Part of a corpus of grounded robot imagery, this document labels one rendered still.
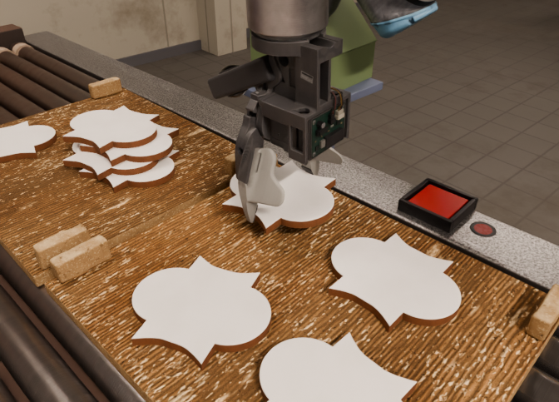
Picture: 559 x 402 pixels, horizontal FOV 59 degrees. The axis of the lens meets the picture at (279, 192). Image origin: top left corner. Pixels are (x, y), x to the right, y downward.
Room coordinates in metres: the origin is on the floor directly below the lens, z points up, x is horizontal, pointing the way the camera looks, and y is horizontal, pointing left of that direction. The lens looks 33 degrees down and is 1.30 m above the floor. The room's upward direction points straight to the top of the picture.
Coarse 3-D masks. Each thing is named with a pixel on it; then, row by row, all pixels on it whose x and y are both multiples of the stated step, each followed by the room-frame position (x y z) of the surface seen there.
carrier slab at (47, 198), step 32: (128, 96) 0.88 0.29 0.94; (64, 128) 0.75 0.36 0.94; (192, 128) 0.75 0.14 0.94; (32, 160) 0.64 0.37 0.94; (192, 160) 0.64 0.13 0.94; (224, 160) 0.64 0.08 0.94; (0, 192) 0.55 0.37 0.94; (32, 192) 0.55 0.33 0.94; (64, 192) 0.55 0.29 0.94; (96, 192) 0.55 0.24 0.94; (128, 192) 0.55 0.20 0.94; (160, 192) 0.55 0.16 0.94; (192, 192) 0.55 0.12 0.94; (0, 224) 0.48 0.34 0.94; (32, 224) 0.48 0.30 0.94; (64, 224) 0.48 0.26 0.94; (96, 224) 0.48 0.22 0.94; (128, 224) 0.48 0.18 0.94; (32, 256) 0.42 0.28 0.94
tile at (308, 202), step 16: (288, 176) 0.53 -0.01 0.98; (304, 176) 0.52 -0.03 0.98; (320, 176) 0.52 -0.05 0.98; (288, 192) 0.49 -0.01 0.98; (304, 192) 0.49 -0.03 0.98; (320, 192) 0.49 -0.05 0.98; (224, 208) 0.48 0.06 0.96; (240, 208) 0.47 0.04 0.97; (272, 208) 0.46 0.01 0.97; (288, 208) 0.46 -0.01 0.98; (304, 208) 0.46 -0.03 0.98; (320, 208) 0.46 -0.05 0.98; (272, 224) 0.44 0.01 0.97; (288, 224) 0.44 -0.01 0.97; (304, 224) 0.44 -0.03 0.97
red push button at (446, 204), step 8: (424, 192) 0.56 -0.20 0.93; (432, 192) 0.56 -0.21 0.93; (440, 192) 0.56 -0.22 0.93; (448, 192) 0.56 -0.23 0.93; (408, 200) 0.55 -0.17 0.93; (416, 200) 0.55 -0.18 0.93; (424, 200) 0.55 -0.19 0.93; (432, 200) 0.55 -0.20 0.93; (440, 200) 0.55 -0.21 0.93; (448, 200) 0.55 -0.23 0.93; (456, 200) 0.55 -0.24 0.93; (464, 200) 0.55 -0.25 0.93; (432, 208) 0.53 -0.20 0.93; (440, 208) 0.53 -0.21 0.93; (448, 208) 0.53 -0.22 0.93; (456, 208) 0.53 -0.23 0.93; (448, 216) 0.51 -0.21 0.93
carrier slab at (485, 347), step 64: (128, 256) 0.42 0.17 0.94; (192, 256) 0.42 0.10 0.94; (256, 256) 0.42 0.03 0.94; (320, 256) 0.42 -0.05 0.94; (448, 256) 0.42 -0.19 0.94; (128, 320) 0.33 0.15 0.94; (320, 320) 0.33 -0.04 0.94; (512, 320) 0.33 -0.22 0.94; (192, 384) 0.26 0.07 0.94; (256, 384) 0.26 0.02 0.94; (448, 384) 0.26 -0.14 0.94; (512, 384) 0.26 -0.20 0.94
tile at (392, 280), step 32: (352, 256) 0.41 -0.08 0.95; (384, 256) 0.41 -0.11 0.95; (416, 256) 0.41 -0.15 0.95; (352, 288) 0.36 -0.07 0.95; (384, 288) 0.36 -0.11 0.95; (416, 288) 0.36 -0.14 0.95; (448, 288) 0.36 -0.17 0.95; (384, 320) 0.32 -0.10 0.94; (416, 320) 0.33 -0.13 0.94; (448, 320) 0.33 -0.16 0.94
